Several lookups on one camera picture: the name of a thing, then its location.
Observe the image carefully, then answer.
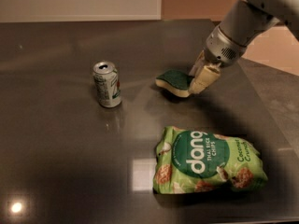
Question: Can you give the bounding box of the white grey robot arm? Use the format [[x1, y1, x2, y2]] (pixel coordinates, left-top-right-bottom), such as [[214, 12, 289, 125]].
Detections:
[[189, 0, 299, 94]]

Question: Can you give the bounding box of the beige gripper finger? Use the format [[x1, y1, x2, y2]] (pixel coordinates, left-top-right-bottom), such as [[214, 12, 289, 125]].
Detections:
[[189, 51, 206, 77], [189, 63, 221, 94]]

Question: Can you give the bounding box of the green rice chip bag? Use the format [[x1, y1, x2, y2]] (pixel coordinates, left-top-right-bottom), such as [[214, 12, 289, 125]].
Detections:
[[153, 126, 267, 194]]

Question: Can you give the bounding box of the green yellow sponge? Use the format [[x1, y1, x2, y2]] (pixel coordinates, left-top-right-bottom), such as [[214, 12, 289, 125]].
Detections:
[[155, 70, 192, 98]]

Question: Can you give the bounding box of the silver green soda can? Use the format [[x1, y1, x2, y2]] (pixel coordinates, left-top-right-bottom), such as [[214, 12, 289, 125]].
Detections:
[[93, 61, 121, 108]]

